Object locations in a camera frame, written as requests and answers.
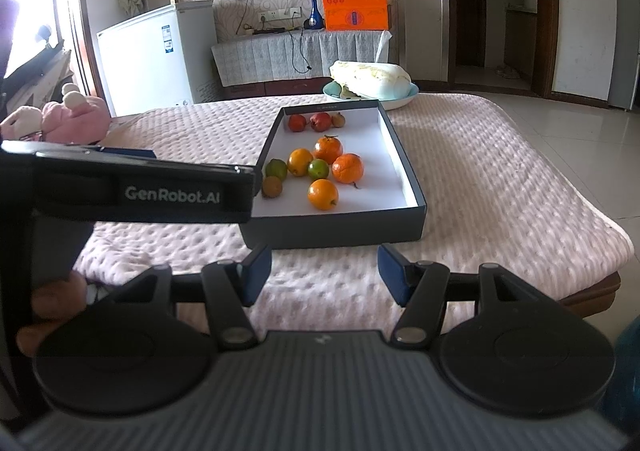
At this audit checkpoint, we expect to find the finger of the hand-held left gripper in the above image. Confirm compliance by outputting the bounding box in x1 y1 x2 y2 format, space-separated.
65 143 157 162

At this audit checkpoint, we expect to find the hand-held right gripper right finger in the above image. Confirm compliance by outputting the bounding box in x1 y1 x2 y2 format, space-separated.
377 243 538 347

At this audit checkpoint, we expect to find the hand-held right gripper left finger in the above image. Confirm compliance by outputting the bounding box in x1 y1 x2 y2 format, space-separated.
107 243 273 351

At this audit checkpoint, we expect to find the grey cardboard box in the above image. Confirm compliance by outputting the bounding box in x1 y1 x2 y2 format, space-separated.
239 99 428 249

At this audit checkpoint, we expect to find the smooth orange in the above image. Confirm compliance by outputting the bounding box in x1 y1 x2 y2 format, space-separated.
307 179 339 210
287 148 314 178

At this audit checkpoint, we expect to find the tangerine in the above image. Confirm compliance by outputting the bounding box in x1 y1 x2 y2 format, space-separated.
313 135 344 165
332 153 365 188

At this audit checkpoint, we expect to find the person's left hand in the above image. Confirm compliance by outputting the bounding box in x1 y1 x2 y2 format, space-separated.
15 272 90 357

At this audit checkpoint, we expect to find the pink plush toy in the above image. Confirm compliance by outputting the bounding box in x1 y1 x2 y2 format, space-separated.
41 83 110 144

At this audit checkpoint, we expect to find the white chest freezer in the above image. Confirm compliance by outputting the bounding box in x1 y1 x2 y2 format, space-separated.
96 1 216 118

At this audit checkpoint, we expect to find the grey striped cloth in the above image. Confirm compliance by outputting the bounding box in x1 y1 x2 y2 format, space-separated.
5 48 76 109

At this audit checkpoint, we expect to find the wooden television cabinet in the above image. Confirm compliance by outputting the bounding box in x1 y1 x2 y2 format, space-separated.
222 76 333 100

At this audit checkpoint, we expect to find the pale checkered tablecloth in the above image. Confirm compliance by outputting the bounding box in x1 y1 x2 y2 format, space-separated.
211 29 393 88

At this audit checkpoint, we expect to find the light blue plate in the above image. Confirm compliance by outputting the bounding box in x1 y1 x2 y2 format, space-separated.
322 81 420 110

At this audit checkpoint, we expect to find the napa cabbage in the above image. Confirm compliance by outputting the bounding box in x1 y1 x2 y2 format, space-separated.
330 60 412 99

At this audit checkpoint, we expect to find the blue round object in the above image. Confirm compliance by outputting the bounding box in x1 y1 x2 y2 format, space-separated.
612 316 640 412

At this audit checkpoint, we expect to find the orange gift box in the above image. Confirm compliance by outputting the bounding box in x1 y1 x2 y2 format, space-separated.
318 0 388 32

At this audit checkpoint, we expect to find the grey refrigerator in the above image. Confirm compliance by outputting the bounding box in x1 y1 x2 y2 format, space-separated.
607 0 640 112

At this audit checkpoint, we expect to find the wooden window frame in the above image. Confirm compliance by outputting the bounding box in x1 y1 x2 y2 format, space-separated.
52 0 113 116

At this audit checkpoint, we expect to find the black cable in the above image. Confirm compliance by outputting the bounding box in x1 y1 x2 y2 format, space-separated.
290 28 313 74

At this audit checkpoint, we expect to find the wooden bed frame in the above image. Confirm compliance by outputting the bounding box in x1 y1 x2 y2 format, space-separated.
550 268 623 312

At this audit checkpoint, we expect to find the dark wooden door frame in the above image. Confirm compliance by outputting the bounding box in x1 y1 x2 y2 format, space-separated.
445 0 558 99

